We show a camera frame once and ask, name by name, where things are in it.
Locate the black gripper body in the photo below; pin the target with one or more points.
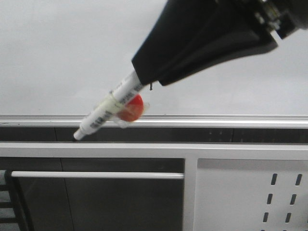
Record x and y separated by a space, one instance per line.
256 19

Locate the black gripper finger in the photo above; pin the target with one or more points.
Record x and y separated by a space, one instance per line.
229 46
181 24

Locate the red round magnet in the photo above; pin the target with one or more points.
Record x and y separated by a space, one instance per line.
132 112

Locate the white whiteboard marker pen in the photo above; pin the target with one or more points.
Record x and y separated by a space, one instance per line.
114 102

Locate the white whiteboard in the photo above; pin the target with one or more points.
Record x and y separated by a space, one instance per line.
59 58

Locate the white perforated pegboard panel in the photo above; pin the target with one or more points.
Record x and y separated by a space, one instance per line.
251 195

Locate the white metal stand frame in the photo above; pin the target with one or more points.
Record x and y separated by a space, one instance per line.
191 153

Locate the white horizontal rail bar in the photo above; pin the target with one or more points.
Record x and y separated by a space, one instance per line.
98 175

